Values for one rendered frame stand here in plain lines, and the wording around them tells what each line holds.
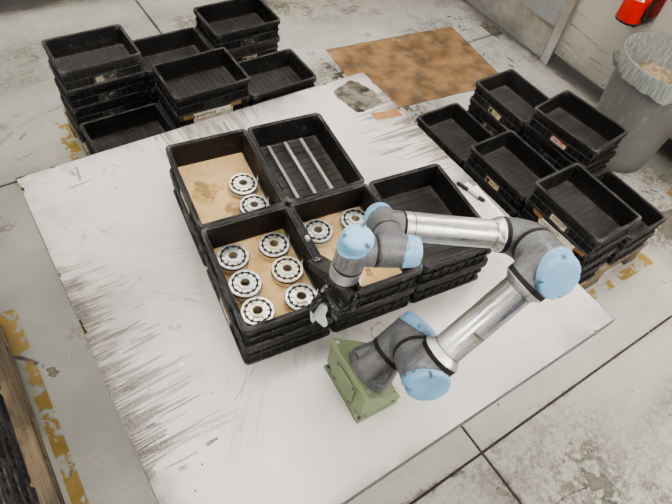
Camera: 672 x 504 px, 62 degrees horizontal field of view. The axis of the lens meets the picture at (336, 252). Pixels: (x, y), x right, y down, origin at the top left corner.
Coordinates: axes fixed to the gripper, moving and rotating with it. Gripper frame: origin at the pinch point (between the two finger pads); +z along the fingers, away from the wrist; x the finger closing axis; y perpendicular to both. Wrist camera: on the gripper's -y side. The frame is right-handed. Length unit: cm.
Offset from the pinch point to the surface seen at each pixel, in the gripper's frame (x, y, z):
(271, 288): 0.8, -24.2, 23.0
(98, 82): 8, -190, 65
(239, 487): -36, 20, 36
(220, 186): 9, -71, 25
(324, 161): 49, -63, 23
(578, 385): 127, 56, 96
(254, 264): 1.1, -35.0, 23.6
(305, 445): -14.4, 20.2, 34.5
